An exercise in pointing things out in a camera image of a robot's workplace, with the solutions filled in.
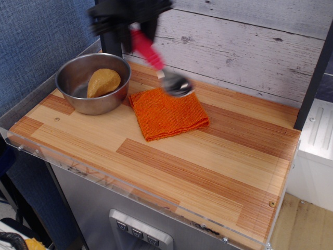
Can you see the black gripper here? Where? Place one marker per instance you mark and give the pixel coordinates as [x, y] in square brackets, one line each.
[108, 16]

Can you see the red handled metal spoon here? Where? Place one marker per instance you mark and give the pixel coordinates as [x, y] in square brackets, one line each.
[173, 83]

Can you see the orange folded cloth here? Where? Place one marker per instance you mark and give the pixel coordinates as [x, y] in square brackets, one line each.
[160, 115]

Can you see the tan toy food piece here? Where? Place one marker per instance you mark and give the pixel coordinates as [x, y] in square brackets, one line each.
[103, 81]

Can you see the stainless steel bowl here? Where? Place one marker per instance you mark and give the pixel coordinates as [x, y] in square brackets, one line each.
[72, 81]

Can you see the clear acrylic table guard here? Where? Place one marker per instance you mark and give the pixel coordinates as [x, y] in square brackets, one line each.
[229, 178]

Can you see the steel toy appliance front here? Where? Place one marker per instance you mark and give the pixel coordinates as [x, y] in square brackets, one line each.
[91, 199]

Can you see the silver button control panel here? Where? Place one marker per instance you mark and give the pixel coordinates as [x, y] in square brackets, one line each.
[131, 233]

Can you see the white side cabinet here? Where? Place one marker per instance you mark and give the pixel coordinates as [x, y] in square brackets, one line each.
[311, 175]

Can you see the yellow black object bottom left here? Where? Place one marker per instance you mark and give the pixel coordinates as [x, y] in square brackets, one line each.
[11, 240]

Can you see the dark right frame post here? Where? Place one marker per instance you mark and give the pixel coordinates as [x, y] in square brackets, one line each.
[315, 81]

